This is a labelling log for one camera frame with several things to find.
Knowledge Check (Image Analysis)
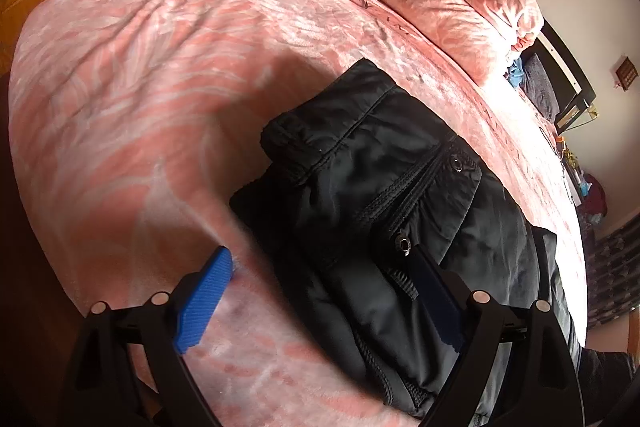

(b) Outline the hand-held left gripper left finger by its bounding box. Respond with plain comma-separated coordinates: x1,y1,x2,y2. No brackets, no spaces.
65,246,236,427

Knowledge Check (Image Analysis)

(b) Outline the lower pink pillow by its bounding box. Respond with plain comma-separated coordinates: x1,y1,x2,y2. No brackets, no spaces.
327,0,521,86

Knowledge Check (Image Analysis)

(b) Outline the dark grey pillow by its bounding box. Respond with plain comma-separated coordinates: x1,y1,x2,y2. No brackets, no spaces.
522,53,561,118

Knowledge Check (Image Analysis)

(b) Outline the thin black cable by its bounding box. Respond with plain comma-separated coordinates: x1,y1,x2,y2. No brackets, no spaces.
540,124,573,198

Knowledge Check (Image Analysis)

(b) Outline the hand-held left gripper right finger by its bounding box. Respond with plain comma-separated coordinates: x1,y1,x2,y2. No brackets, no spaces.
407,247,587,427

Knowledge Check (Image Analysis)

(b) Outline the pink patterned fleece blanket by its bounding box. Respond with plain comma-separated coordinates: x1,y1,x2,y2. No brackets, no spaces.
7,0,588,427

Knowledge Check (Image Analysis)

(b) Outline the dark red bag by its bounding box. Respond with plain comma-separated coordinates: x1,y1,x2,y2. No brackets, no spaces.
582,173,609,215

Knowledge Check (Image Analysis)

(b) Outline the cluttered white nightstand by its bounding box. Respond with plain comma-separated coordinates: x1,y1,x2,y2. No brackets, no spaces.
555,132,588,208

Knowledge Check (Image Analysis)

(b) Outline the blue cloth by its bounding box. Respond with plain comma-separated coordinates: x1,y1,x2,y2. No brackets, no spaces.
505,57,526,90

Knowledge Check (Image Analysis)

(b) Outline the black jacket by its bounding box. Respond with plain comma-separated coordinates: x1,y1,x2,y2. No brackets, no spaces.
230,58,583,427

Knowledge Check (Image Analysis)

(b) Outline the dark patterned curtain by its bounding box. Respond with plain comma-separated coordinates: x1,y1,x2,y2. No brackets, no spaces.
585,212,640,333

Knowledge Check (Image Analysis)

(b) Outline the small brown wall ornament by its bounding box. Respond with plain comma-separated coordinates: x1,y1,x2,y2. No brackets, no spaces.
616,59,639,92

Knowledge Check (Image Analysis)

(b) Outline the black bed headboard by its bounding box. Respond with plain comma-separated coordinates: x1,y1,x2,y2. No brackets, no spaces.
537,19,598,132

